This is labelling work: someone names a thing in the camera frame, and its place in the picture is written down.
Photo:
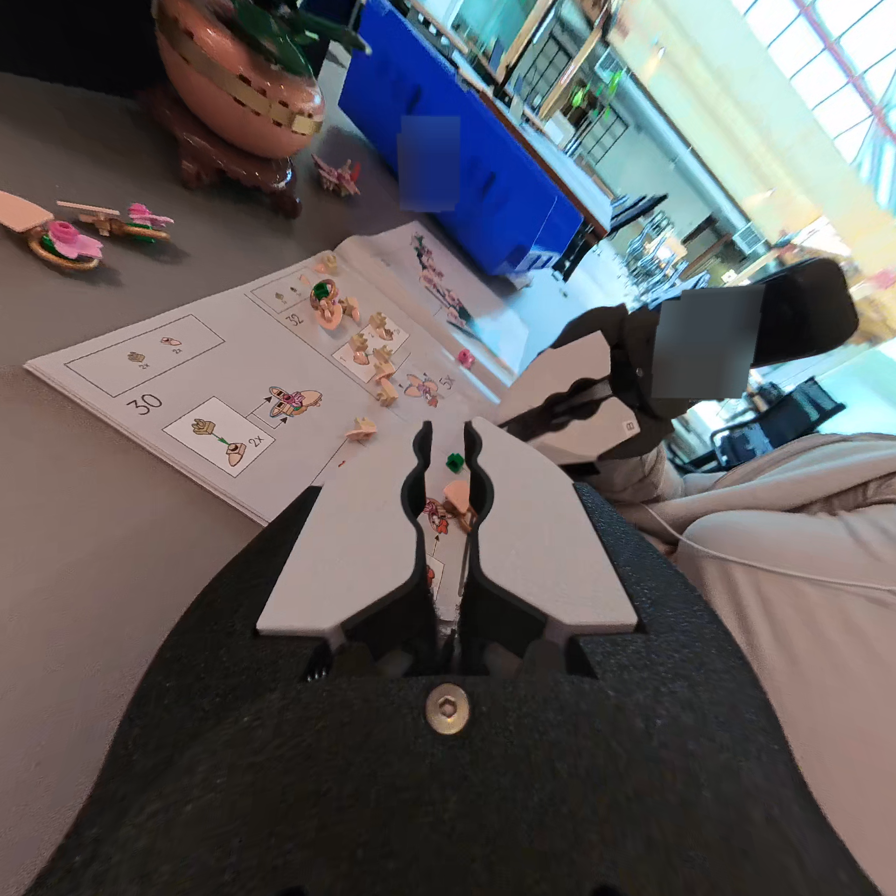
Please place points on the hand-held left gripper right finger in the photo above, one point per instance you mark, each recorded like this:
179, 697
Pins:
553, 553

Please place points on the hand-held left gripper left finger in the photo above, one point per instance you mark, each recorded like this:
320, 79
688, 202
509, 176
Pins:
343, 553

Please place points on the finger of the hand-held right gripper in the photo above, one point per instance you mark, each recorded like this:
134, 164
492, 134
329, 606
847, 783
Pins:
588, 434
567, 364

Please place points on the grey desk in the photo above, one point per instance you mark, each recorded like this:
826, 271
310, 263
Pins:
84, 595

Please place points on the black office chair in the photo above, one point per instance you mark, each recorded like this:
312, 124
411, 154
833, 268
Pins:
784, 420

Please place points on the blue plastic bin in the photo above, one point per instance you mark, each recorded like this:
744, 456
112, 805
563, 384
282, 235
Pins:
504, 175

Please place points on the open building instruction booklet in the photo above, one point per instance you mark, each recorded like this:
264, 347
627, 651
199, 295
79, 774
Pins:
210, 350

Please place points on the partly built brick flower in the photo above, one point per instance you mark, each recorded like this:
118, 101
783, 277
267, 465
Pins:
329, 308

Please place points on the pink brick-built flower pot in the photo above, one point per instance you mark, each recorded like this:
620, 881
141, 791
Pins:
224, 91

